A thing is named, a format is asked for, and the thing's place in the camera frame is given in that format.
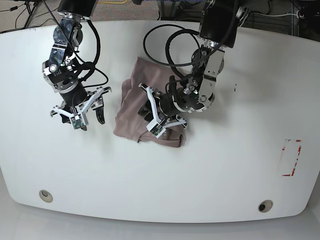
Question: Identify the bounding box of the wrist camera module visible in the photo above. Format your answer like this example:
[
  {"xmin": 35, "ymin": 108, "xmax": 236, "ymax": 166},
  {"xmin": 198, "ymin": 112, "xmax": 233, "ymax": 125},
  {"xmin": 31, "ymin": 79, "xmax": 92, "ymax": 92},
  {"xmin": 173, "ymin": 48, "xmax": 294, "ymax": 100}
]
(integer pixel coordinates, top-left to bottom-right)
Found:
[
  {"xmin": 69, "ymin": 113, "xmax": 88, "ymax": 131},
  {"xmin": 146, "ymin": 119, "xmax": 166, "ymax": 139}
]

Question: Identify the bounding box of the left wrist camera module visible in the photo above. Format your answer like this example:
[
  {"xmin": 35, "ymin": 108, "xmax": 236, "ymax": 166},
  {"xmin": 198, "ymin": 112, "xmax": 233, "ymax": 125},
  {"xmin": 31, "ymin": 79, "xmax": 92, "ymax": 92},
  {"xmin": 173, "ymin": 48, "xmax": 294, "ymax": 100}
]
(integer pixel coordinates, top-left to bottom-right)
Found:
[{"xmin": 146, "ymin": 119, "xmax": 166, "ymax": 139}]

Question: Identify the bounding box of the table grommet hole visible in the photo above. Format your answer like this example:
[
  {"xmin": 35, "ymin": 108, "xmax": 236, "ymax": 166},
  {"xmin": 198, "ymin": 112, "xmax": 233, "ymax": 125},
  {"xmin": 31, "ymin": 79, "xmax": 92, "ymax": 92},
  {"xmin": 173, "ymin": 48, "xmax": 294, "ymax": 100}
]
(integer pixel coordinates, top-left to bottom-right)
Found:
[
  {"xmin": 39, "ymin": 190, "xmax": 53, "ymax": 203},
  {"xmin": 258, "ymin": 199, "xmax": 273, "ymax": 213}
]

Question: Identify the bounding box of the black tripod stand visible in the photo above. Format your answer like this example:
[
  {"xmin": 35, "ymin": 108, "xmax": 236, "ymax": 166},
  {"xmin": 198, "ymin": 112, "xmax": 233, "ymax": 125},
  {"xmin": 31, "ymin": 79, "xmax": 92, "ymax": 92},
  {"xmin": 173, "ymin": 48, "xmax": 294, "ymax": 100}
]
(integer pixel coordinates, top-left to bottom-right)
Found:
[{"xmin": 0, "ymin": 0, "xmax": 41, "ymax": 34}]

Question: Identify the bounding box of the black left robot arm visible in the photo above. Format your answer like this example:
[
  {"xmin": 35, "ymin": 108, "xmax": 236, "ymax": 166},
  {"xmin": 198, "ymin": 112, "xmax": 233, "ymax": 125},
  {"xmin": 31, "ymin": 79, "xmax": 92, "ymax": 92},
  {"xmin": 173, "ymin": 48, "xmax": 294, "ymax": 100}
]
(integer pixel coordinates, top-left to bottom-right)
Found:
[{"xmin": 138, "ymin": 0, "xmax": 244, "ymax": 131}]

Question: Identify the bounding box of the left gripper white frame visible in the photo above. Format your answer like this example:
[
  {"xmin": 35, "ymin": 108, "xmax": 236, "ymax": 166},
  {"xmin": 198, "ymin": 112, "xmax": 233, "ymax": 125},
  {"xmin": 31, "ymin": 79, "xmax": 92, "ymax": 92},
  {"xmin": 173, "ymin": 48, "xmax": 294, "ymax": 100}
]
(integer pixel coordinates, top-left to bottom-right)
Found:
[{"xmin": 137, "ymin": 83, "xmax": 188, "ymax": 129}]

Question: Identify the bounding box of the right table grommet hole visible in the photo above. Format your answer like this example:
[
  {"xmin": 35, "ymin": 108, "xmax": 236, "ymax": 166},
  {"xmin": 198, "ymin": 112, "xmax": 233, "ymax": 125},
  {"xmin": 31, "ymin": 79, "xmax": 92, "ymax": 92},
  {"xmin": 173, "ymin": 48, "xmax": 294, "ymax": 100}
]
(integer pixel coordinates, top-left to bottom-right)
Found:
[{"xmin": 258, "ymin": 199, "xmax": 273, "ymax": 213}]

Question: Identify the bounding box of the left table grommet hole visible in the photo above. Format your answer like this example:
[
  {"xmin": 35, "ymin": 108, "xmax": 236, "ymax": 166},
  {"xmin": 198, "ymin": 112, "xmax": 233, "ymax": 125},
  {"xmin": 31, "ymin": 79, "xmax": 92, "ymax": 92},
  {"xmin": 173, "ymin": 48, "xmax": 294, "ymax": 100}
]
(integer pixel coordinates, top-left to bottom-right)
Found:
[{"xmin": 39, "ymin": 190, "xmax": 53, "ymax": 203}]

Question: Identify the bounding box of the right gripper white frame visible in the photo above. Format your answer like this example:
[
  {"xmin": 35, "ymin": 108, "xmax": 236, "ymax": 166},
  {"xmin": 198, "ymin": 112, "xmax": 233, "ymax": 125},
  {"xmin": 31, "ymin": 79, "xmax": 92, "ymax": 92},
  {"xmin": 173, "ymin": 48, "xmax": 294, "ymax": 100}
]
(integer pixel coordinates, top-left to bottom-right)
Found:
[{"xmin": 50, "ymin": 86, "xmax": 112, "ymax": 125}]

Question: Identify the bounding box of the white cable on floor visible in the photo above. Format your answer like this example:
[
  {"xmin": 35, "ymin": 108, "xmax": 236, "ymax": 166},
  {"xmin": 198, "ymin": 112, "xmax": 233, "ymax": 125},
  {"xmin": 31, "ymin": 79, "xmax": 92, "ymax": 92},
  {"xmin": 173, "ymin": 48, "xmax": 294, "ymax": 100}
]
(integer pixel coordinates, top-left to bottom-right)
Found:
[{"xmin": 249, "ymin": 11, "xmax": 298, "ymax": 18}]

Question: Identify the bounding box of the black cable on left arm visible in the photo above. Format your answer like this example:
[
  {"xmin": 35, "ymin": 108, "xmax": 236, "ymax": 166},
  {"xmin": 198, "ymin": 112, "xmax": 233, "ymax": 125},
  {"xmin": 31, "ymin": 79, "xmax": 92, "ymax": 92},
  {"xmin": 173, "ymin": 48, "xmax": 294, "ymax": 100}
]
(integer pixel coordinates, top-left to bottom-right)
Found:
[{"xmin": 142, "ymin": 23, "xmax": 203, "ymax": 83}]

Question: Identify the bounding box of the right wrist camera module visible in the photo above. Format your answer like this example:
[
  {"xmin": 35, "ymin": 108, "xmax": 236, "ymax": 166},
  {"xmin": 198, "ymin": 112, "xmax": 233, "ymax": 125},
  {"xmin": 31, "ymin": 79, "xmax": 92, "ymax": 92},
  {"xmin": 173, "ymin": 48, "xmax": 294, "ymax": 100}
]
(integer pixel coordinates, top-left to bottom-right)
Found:
[{"xmin": 69, "ymin": 113, "xmax": 88, "ymax": 131}]

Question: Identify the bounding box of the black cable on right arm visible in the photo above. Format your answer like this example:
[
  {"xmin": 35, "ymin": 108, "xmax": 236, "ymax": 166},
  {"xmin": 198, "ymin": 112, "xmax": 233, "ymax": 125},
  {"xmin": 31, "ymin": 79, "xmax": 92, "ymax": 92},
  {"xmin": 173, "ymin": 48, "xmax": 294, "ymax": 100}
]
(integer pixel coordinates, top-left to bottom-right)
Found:
[{"xmin": 74, "ymin": 18, "xmax": 110, "ymax": 88}]

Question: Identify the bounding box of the red tape rectangle marking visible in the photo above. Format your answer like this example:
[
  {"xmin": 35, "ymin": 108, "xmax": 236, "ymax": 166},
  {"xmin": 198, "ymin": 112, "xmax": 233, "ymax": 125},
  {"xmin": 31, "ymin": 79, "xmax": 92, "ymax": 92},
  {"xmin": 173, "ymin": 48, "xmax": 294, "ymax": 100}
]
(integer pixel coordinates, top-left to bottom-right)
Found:
[{"xmin": 278, "ymin": 139, "xmax": 303, "ymax": 177}]

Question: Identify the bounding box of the mauve t-shirt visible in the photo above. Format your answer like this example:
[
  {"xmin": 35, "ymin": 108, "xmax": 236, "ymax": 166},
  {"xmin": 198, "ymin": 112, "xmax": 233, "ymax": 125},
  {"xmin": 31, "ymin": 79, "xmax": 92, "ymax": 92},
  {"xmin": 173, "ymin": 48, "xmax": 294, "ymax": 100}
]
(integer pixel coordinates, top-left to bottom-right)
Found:
[{"xmin": 113, "ymin": 57, "xmax": 186, "ymax": 148}]

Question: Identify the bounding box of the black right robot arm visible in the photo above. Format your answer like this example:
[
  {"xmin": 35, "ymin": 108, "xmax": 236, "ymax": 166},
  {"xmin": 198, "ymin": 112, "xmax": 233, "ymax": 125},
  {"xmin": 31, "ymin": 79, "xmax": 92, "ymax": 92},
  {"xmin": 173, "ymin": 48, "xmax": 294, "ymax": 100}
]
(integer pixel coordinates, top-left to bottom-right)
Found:
[{"xmin": 42, "ymin": 0, "xmax": 112, "ymax": 131}]

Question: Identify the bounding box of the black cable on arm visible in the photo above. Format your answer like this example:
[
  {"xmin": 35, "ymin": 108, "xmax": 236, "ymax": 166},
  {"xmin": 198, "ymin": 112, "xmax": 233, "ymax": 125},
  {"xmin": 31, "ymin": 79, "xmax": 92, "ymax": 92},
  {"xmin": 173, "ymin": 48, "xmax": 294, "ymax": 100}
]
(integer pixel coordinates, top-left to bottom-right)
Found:
[
  {"xmin": 142, "ymin": 23, "xmax": 203, "ymax": 83},
  {"xmin": 74, "ymin": 18, "xmax": 110, "ymax": 88}
]

